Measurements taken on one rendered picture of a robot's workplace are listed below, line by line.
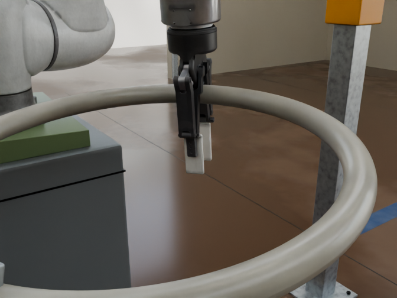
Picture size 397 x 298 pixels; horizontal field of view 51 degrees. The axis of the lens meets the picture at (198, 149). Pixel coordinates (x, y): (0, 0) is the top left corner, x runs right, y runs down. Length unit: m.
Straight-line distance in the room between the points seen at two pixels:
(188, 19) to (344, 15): 0.81
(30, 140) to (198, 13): 0.40
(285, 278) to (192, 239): 1.74
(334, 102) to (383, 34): 5.73
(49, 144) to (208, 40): 0.38
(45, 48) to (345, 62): 0.87
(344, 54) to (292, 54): 5.77
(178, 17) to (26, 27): 0.38
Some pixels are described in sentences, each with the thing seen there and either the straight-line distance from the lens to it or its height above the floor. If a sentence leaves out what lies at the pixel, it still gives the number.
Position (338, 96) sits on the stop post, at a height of 0.78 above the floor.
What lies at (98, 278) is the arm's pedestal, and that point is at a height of 0.50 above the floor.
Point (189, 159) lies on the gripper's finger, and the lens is 0.69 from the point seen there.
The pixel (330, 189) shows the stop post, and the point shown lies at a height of 0.46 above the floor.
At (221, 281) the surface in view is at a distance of 0.27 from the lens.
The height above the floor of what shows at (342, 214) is 0.93.
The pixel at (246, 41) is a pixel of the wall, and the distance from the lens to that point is 6.42.
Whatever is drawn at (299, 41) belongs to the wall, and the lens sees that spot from 7.21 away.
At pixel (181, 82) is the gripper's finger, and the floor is 0.97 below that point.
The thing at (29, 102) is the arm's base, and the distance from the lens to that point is 0.95.
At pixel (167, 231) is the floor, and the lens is 2.09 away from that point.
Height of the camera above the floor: 1.09
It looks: 20 degrees down
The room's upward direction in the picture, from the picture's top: straight up
